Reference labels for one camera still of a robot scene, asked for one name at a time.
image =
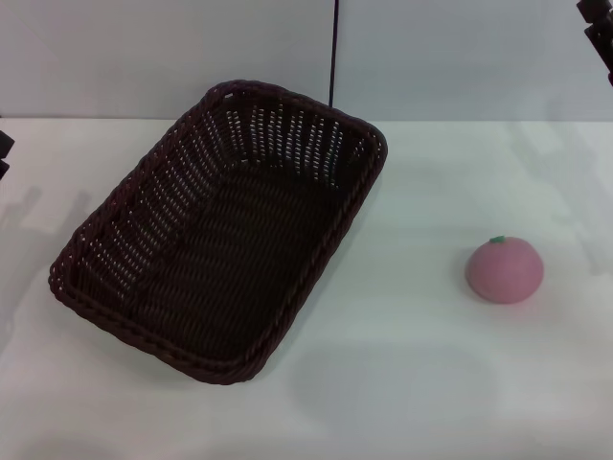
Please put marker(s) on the pink toy peach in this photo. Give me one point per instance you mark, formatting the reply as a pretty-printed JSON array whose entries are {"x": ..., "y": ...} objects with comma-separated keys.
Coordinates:
[{"x": 503, "y": 278}]

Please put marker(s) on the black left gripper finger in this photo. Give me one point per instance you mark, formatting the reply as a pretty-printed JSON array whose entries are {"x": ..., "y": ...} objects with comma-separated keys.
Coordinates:
[
  {"x": 5, "y": 144},
  {"x": 3, "y": 170}
]

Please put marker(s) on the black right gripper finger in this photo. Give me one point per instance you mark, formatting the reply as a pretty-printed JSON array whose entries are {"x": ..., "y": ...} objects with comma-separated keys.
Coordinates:
[
  {"x": 597, "y": 9},
  {"x": 602, "y": 38}
]

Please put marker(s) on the dark brown woven basket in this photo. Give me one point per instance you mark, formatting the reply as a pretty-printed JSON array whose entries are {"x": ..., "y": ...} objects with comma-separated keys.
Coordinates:
[{"x": 215, "y": 268}]

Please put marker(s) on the black vertical wall strip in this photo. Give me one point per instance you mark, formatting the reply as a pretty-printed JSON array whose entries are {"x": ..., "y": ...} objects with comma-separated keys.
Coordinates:
[{"x": 333, "y": 48}]

